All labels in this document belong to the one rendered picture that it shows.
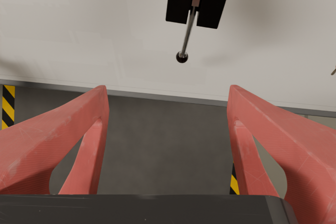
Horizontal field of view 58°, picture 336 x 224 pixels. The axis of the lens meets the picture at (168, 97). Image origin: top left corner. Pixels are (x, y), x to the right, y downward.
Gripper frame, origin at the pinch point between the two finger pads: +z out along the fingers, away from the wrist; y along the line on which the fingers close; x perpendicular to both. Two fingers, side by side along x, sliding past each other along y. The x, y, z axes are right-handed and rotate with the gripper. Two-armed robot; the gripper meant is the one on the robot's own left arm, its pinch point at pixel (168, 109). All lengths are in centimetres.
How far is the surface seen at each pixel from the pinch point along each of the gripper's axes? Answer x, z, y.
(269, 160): 94, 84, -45
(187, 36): 4.1, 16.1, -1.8
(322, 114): 22.1, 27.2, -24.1
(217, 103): 21.6, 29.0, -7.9
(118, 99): 74, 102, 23
